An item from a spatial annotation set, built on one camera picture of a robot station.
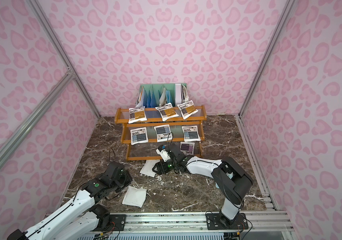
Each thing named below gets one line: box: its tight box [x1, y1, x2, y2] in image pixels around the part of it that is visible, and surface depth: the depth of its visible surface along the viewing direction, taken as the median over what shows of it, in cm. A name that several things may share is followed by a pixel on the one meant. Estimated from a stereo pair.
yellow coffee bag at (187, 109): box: [177, 100, 199, 120], surface depth 83 cm
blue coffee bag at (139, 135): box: [130, 127, 149, 146], surface depth 90 cm
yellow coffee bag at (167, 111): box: [155, 102, 179, 122], surface depth 82 cm
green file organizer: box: [135, 83, 190, 108], surface depth 103 cm
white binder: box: [175, 83, 182, 107], surface depth 100 cm
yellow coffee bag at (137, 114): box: [128, 106, 148, 124], surface depth 80 cm
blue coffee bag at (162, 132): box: [153, 124, 173, 143], surface depth 90 cm
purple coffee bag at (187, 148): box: [180, 141, 195, 156], surface depth 100 cm
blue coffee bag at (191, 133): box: [181, 125, 201, 142], surface depth 90 cm
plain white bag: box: [122, 186, 147, 208], surface depth 83 cm
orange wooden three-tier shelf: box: [114, 105, 207, 161], surface depth 88 cm
